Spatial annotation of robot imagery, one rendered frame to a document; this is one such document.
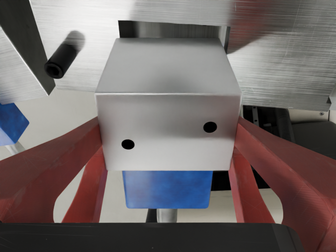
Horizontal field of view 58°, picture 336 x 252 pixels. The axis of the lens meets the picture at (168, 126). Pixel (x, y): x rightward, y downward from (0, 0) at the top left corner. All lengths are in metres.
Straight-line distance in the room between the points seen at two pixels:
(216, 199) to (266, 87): 0.33
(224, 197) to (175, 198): 0.32
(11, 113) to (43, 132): 1.43
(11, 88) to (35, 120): 1.41
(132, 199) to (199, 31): 0.10
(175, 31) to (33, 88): 0.12
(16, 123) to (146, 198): 0.17
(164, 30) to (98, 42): 0.04
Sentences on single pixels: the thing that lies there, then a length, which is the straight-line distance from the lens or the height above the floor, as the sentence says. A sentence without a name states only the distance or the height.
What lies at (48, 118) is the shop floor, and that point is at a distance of 1.62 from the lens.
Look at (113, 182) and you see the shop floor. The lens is 1.87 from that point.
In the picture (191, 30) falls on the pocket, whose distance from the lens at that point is 0.18.
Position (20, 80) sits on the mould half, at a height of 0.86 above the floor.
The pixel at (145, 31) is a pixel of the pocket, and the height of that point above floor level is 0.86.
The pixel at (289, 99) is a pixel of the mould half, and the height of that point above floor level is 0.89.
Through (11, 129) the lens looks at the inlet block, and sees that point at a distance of 0.28.
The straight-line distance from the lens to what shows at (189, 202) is 0.16.
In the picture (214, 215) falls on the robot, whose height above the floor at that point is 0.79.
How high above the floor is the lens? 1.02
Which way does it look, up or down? 46 degrees down
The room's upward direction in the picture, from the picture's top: 169 degrees counter-clockwise
